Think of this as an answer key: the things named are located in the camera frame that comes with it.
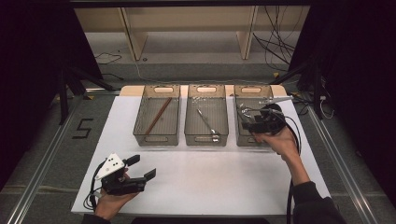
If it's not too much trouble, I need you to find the black cable bundle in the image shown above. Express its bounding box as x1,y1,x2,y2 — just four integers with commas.
252,6,304,73

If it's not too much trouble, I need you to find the light wooden shelf unit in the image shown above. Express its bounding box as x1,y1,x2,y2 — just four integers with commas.
74,6,311,62

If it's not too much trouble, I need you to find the black metal frame bar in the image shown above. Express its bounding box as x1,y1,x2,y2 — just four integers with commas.
69,0,312,7

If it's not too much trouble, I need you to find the white plug with cable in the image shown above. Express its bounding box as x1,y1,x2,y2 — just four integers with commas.
318,94,334,119

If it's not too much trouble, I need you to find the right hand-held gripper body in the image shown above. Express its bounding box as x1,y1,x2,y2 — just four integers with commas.
253,95,294,136

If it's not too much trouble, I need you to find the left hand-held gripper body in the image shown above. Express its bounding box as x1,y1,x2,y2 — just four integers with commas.
94,152,148,196

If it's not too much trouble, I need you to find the black curtain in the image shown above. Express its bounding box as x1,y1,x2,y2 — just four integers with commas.
289,0,396,200
0,0,104,190

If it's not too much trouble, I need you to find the black tripod stand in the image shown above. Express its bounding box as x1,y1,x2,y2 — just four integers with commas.
56,64,117,126
270,60,326,120

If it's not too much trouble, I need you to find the thin black floor cable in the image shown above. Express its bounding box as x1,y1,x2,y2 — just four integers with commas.
93,51,123,65

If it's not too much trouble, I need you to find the person's right hand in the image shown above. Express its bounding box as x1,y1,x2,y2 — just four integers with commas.
251,125,300,162

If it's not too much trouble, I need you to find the right hand-held gripper cable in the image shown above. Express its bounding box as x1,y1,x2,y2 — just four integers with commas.
274,108,303,224

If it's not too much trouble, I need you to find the left hand-held gripper cable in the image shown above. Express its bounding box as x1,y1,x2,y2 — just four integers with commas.
83,161,106,213

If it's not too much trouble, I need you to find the long steel spoon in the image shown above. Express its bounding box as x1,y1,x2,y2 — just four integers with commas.
196,108,220,140

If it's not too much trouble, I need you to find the aluminium floor rail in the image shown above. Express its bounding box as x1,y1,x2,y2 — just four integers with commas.
6,96,85,224
306,105,379,224

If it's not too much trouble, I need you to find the hand-held gripper cable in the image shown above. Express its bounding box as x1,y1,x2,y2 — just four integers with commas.
83,161,106,213
274,108,303,224

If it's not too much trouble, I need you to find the person's left hand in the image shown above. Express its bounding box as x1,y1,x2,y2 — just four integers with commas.
94,190,139,222

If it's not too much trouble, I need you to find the smoky transparent plastic bin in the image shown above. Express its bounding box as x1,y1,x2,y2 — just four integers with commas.
133,84,181,147
184,83,230,147
233,84,285,148

